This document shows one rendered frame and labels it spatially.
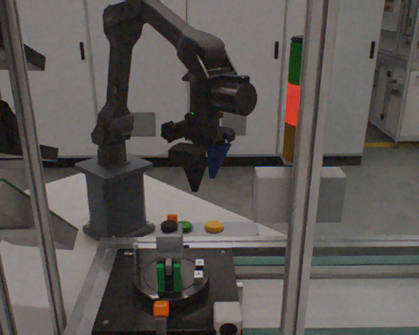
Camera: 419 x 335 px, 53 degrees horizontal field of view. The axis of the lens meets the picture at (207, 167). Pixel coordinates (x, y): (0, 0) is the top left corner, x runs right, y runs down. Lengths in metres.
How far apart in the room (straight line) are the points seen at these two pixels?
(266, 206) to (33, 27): 3.41
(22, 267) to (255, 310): 0.58
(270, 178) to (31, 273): 0.70
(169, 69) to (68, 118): 0.99
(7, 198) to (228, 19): 3.10
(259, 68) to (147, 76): 0.95
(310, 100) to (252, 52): 3.17
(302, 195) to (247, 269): 0.39
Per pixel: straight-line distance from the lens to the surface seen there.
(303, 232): 0.59
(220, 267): 0.85
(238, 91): 0.72
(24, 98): 0.66
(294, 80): 0.54
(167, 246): 0.74
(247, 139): 3.84
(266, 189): 0.57
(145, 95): 3.73
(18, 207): 0.72
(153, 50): 3.66
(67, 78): 3.84
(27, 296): 1.03
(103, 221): 1.13
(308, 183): 0.56
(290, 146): 0.56
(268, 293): 0.88
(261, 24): 3.66
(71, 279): 1.05
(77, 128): 3.93
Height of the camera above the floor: 1.46
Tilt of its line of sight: 22 degrees down
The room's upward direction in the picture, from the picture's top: straight up
